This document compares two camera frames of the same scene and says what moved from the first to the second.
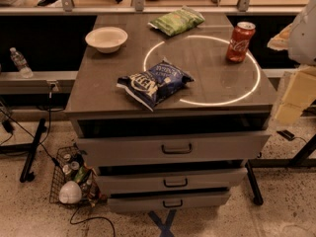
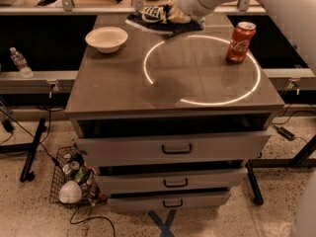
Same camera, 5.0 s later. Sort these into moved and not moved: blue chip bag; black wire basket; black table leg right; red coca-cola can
Moved: blue chip bag
Not moved: red coca-cola can; black table leg right; black wire basket
